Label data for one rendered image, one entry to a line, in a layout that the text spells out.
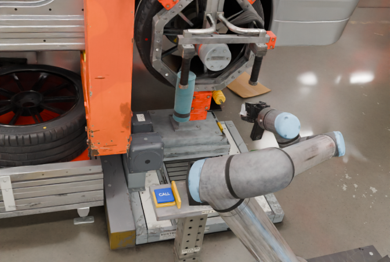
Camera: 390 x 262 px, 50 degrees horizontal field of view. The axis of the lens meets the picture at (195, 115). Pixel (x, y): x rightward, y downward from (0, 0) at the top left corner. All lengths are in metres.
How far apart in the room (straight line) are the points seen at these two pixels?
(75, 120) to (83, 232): 0.57
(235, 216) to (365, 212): 1.58
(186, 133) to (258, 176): 1.43
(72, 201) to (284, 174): 1.27
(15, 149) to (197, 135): 1.00
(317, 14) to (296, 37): 0.16
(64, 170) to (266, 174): 1.14
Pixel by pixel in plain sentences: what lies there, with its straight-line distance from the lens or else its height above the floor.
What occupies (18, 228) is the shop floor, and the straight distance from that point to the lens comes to 2.28.
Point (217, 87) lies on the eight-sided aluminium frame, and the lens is 2.18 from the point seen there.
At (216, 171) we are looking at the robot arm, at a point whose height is 1.01.
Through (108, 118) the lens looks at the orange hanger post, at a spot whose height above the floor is 0.72.
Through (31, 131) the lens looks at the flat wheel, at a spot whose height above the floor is 0.50.
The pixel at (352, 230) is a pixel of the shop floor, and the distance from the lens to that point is 2.52.
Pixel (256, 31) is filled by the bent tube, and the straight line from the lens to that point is 1.87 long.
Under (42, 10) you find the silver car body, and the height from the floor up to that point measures 0.94.
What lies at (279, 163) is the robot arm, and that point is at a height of 1.06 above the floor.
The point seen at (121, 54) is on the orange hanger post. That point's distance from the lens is 1.55.
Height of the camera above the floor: 1.73
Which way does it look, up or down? 36 degrees down
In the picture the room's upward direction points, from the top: 9 degrees clockwise
